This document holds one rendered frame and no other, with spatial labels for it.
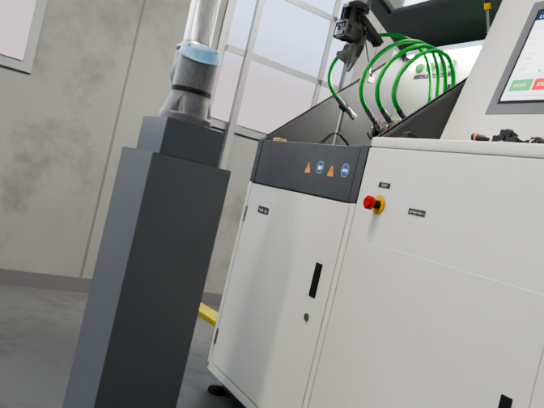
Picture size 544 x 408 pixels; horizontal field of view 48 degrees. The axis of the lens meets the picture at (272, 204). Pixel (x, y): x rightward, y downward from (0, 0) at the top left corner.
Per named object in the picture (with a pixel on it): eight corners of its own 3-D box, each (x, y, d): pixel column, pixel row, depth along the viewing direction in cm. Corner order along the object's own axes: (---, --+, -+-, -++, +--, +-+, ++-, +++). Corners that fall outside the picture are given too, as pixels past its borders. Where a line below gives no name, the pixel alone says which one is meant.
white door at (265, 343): (208, 360, 227) (250, 182, 226) (214, 360, 228) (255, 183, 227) (291, 441, 170) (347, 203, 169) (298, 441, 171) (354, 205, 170)
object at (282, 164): (253, 181, 225) (263, 139, 225) (264, 184, 227) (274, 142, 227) (347, 201, 170) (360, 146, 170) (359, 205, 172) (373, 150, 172)
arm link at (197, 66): (173, 82, 166) (184, 34, 166) (168, 87, 179) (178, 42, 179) (215, 94, 170) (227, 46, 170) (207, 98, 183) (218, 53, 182)
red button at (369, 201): (358, 210, 158) (363, 190, 158) (370, 213, 160) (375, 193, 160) (370, 213, 154) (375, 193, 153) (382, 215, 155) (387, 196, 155)
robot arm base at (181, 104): (170, 117, 164) (179, 82, 163) (150, 116, 176) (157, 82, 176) (218, 131, 172) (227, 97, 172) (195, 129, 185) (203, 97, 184)
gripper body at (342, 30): (331, 40, 200) (340, 3, 200) (352, 48, 204) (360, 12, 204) (344, 36, 194) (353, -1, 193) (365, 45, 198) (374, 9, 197)
